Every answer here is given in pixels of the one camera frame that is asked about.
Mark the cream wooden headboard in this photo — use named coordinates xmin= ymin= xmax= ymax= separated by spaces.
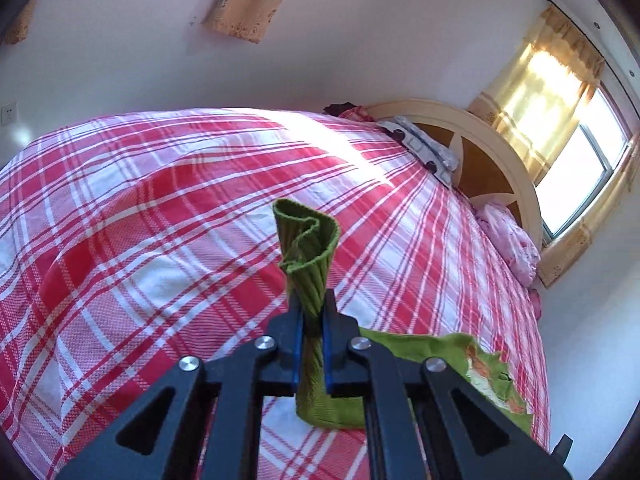
xmin=362 ymin=99 xmax=546 ymax=251

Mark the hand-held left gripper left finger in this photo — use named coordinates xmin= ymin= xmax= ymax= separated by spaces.
xmin=57 ymin=296 xmax=304 ymax=480

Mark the red plaid bed sheet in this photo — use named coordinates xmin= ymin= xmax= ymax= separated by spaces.
xmin=0 ymin=107 xmax=551 ymax=480

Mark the pink pillow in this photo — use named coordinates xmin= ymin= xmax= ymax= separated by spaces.
xmin=472 ymin=200 xmax=543 ymax=288

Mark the grey patterned pillow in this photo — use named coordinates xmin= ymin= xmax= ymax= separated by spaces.
xmin=377 ymin=116 xmax=461 ymax=188

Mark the dark cloth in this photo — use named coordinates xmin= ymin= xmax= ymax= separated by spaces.
xmin=324 ymin=102 xmax=376 ymax=123

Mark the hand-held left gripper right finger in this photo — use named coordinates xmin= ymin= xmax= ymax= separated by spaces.
xmin=322 ymin=288 xmax=572 ymax=480

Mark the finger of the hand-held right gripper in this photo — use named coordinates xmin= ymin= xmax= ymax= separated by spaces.
xmin=550 ymin=435 xmax=574 ymax=468

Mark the bedside window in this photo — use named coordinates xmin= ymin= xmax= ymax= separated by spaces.
xmin=530 ymin=60 xmax=640 ymax=246

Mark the green knit sweater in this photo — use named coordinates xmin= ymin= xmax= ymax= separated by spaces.
xmin=272 ymin=199 xmax=533 ymax=436

